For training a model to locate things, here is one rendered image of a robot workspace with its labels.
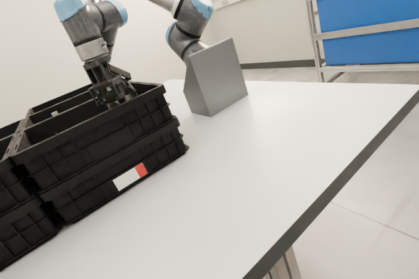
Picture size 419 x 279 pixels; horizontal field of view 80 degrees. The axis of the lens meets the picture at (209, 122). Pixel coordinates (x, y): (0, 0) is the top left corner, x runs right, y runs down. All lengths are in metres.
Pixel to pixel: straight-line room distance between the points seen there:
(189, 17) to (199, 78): 0.25
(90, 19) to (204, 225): 0.56
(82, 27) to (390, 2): 1.92
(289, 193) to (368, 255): 0.82
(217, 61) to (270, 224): 0.68
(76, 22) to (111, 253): 0.53
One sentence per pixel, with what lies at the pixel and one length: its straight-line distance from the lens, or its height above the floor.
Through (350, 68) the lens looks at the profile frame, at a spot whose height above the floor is 0.30.
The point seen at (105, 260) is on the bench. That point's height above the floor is 0.70.
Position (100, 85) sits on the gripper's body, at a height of 0.99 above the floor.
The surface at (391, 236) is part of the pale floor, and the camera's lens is 1.40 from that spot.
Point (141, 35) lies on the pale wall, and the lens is 4.19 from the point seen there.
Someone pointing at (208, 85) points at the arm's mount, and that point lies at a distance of 0.98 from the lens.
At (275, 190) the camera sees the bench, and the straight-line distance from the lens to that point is 0.56.
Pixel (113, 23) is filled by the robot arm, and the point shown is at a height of 1.13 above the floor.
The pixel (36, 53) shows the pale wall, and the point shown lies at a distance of 3.91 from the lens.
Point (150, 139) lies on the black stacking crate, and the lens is 0.73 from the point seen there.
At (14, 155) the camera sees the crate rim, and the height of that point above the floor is 0.93.
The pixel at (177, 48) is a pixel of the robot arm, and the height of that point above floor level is 0.98.
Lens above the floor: 1.07
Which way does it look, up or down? 22 degrees down
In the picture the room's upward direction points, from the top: 20 degrees counter-clockwise
